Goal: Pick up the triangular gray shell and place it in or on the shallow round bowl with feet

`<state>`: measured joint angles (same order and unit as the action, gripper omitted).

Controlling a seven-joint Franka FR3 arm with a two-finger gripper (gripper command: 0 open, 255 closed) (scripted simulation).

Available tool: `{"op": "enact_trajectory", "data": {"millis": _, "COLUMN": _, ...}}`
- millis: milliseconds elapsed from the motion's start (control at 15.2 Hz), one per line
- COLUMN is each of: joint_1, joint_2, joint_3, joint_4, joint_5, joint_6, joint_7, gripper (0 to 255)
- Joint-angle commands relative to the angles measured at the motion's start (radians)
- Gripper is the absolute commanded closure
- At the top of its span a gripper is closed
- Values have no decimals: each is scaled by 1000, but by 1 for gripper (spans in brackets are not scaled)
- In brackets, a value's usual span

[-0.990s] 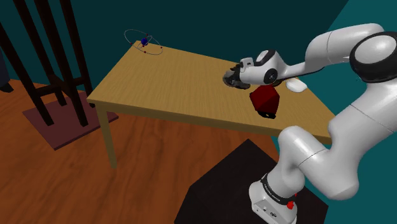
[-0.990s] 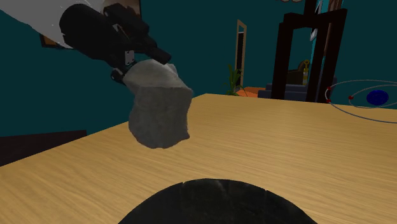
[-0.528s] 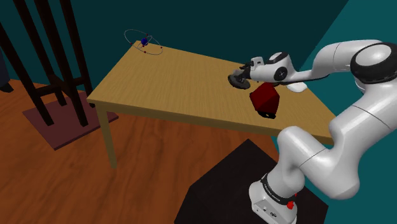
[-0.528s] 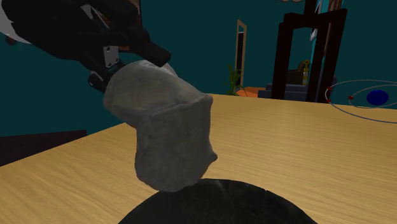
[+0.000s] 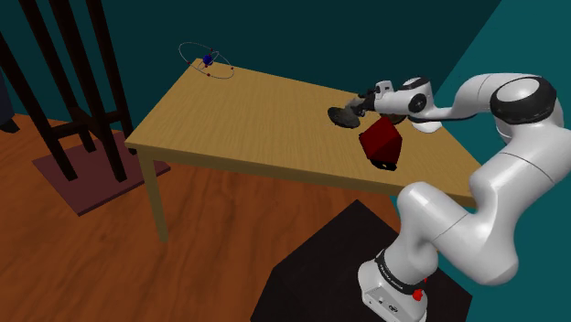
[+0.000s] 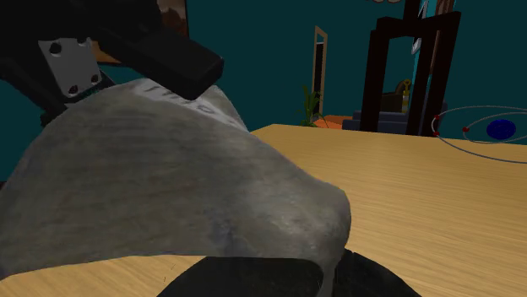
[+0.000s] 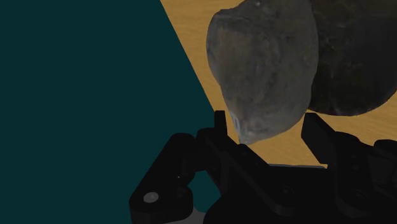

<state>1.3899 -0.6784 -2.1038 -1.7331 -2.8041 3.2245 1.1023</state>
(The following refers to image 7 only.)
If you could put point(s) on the dark brown rounded stone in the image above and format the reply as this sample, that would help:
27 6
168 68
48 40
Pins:
353 62

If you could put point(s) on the grey rounded stone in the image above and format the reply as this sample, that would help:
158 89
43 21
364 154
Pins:
263 71

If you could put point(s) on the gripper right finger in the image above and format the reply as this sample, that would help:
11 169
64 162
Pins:
341 155

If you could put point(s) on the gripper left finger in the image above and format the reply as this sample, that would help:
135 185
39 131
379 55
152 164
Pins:
173 173

